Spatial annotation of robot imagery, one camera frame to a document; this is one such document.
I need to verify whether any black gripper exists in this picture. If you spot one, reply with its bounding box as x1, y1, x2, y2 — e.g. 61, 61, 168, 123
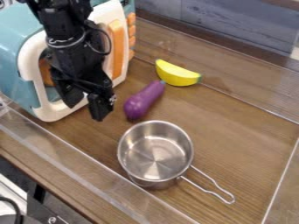
47, 38, 116, 122

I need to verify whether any purple toy eggplant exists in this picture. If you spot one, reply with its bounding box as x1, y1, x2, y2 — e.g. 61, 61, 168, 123
124, 80, 166, 120

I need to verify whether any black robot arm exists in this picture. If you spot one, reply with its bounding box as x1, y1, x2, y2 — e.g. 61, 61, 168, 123
16, 0, 116, 122

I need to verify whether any orange microwave turntable plate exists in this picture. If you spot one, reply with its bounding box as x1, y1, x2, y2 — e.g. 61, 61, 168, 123
39, 59, 53, 87

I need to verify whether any teal toy microwave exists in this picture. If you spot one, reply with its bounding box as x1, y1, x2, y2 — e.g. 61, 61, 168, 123
0, 0, 136, 122

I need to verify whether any yellow toy banana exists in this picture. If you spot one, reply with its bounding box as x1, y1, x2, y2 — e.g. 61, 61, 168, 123
155, 59, 202, 87

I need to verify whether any clear acrylic table barrier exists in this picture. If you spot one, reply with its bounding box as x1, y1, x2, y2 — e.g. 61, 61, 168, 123
0, 98, 198, 224

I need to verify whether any silver pot with wire handle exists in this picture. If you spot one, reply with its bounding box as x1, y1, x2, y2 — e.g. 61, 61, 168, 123
116, 120, 236, 205

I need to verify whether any black cable bottom left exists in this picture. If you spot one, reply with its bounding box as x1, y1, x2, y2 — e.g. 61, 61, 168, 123
0, 195, 24, 224

